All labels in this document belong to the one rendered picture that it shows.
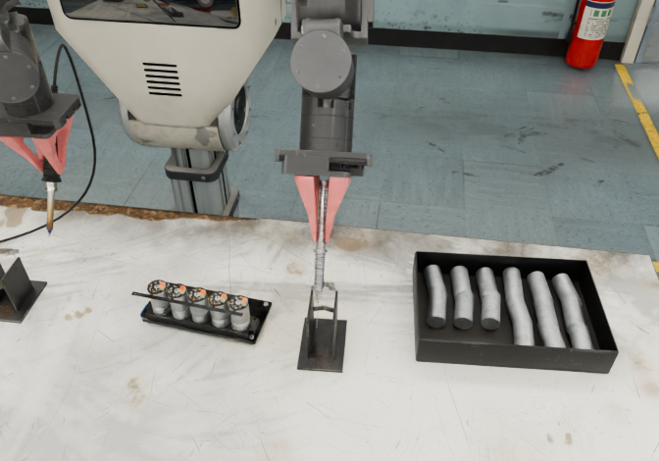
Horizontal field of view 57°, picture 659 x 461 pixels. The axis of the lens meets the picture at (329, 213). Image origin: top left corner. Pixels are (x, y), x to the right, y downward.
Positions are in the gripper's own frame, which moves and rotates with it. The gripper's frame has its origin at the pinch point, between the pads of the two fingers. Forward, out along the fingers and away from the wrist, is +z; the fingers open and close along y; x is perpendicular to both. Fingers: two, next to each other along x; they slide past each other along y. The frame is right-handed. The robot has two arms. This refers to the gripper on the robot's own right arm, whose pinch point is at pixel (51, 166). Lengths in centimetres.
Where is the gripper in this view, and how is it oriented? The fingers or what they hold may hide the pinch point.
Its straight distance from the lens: 88.6
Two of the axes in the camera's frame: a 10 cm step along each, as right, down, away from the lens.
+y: 9.9, 0.7, -1.0
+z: 0.0, 7.7, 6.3
